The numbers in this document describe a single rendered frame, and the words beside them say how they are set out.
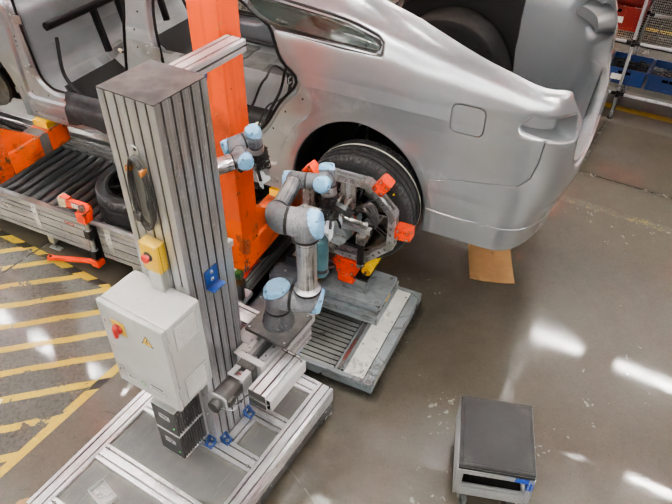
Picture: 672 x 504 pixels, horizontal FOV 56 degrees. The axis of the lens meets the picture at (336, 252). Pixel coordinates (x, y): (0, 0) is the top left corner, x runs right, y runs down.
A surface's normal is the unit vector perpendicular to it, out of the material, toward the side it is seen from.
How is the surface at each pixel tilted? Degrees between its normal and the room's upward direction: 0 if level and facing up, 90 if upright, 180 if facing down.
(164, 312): 0
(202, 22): 90
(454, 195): 90
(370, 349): 0
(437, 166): 90
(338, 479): 0
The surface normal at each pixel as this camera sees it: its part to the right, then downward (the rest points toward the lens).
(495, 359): 0.00, -0.76
